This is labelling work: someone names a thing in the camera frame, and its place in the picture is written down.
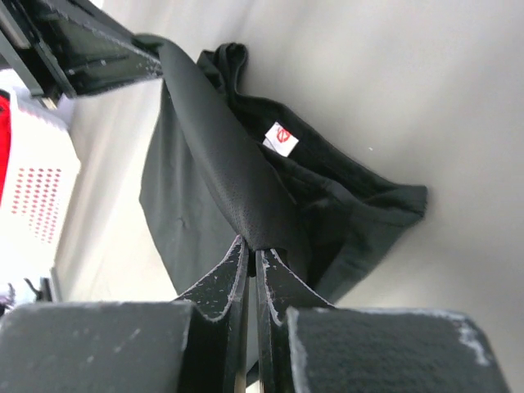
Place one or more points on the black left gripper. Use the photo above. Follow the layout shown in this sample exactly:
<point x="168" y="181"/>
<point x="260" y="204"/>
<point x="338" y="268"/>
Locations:
<point x="70" y="49"/>

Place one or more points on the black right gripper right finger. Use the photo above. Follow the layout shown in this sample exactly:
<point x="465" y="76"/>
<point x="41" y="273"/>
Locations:
<point x="277" y="289"/>

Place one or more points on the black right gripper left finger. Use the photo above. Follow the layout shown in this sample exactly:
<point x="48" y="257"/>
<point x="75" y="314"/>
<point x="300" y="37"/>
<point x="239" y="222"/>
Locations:
<point x="214" y="357"/>

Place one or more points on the black t shirt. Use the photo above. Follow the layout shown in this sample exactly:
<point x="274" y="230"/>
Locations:
<point x="222" y="164"/>

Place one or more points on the red t shirt in basket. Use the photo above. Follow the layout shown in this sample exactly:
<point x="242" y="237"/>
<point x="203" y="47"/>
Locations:
<point x="5" y="137"/>

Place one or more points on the white perforated plastic basket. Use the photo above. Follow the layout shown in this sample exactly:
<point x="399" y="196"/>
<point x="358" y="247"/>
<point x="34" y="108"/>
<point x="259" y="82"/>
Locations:
<point x="41" y="175"/>

